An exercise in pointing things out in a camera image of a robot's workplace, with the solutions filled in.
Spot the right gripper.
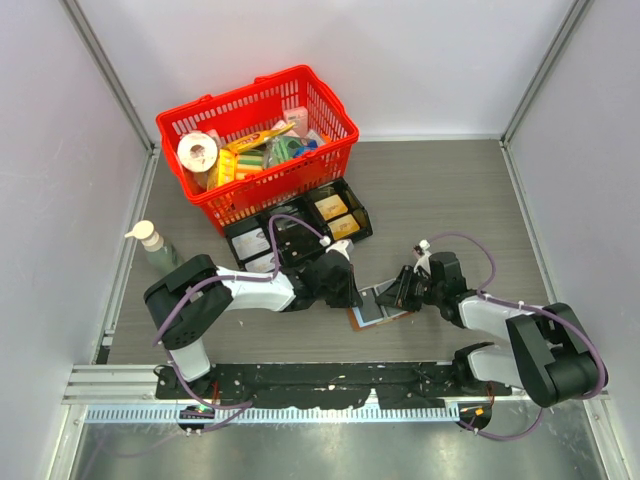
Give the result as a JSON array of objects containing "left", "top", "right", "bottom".
[{"left": 376, "top": 265, "right": 444, "bottom": 312}]

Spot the brown leather card holder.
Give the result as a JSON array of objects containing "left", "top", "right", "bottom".
[{"left": 347, "top": 279, "right": 410, "bottom": 332}]

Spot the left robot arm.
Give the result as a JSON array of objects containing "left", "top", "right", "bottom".
[{"left": 143, "top": 249, "right": 363, "bottom": 399}]

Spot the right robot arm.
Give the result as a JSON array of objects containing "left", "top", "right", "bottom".
[{"left": 376, "top": 252, "right": 608, "bottom": 408}]

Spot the gold card lower slot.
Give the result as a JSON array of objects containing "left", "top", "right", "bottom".
[{"left": 327, "top": 214, "right": 361, "bottom": 241}]

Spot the gold card slot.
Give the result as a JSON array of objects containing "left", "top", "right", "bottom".
[
  {"left": 327, "top": 214, "right": 361, "bottom": 241},
  {"left": 314, "top": 194, "right": 348, "bottom": 221}
]

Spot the black card organizer tray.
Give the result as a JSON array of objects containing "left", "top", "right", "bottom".
[{"left": 223, "top": 178, "right": 373, "bottom": 272}]

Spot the white card lower slot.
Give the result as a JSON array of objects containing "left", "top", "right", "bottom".
[{"left": 244, "top": 252, "right": 279, "bottom": 273}]

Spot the white card slot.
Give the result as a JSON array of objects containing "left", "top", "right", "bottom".
[
  {"left": 231, "top": 227, "right": 271, "bottom": 260},
  {"left": 244, "top": 252, "right": 279, "bottom": 273}
]

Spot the gold card upper slot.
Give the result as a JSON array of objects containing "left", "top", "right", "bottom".
[{"left": 314, "top": 194, "right": 348, "bottom": 221}]

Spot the white card upper slot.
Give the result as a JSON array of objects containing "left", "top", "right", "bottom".
[{"left": 231, "top": 227, "right": 271, "bottom": 260}]

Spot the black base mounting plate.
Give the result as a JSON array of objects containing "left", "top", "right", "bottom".
[{"left": 154, "top": 360, "right": 514, "bottom": 409}]

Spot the green package in basket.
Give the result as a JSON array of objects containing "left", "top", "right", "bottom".
[{"left": 263, "top": 135, "right": 305, "bottom": 169}]

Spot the red plastic shopping basket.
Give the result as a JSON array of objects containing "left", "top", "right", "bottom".
[{"left": 156, "top": 65, "right": 359, "bottom": 233}]

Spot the yellow snack package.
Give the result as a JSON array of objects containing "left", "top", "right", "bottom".
[{"left": 206, "top": 120, "right": 294, "bottom": 191}]

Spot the pink box in basket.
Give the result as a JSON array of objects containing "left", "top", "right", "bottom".
[{"left": 283, "top": 106, "right": 309, "bottom": 137}]

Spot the green soap pump bottle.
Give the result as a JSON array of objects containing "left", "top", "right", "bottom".
[{"left": 124, "top": 220, "right": 184, "bottom": 276}]

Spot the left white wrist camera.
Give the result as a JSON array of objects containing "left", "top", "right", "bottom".
[{"left": 319, "top": 236, "right": 354, "bottom": 260}]

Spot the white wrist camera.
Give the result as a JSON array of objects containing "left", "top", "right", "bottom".
[
  {"left": 319, "top": 236, "right": 354, "bottom": 260},
  {"left": 412, "top": 239, "right": 431, "bottom": 274}
]

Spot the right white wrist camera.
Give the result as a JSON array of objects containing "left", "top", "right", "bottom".
[{"left": 412, "top": 239, "right": 431, "bottom": 274}]

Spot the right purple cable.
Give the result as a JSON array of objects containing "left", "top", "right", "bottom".
[{"left": 424, "top": 232, "right": 609, "bottom": 440}]

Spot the white slotted cable duct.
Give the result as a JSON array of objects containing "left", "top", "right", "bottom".
[{"left": 85, "top": 403, "right": 460, "bottom": 425}]

